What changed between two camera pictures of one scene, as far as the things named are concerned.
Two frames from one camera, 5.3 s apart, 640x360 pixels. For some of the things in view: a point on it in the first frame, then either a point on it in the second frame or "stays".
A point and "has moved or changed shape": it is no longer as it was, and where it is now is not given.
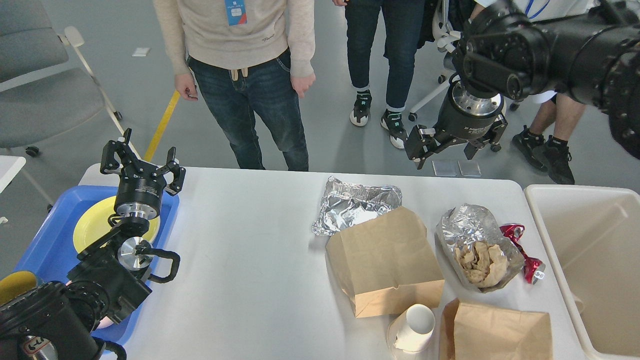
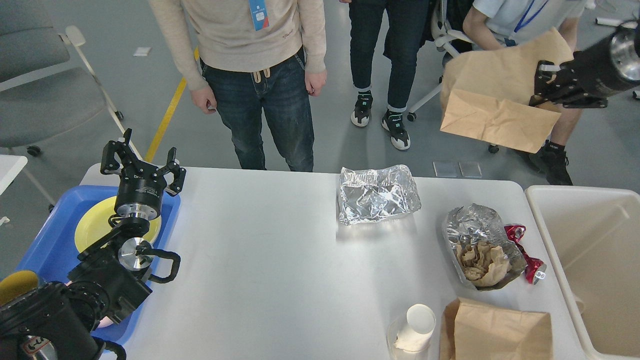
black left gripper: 140,186 stays
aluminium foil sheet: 343,204 -> 371,195
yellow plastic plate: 93,224 stays
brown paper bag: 386,265 has moved or changed shape
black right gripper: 464,118 -> 600,70
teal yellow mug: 16,283 stays
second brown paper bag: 473,331 stays
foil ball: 478,250 stays
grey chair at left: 47,89 stays
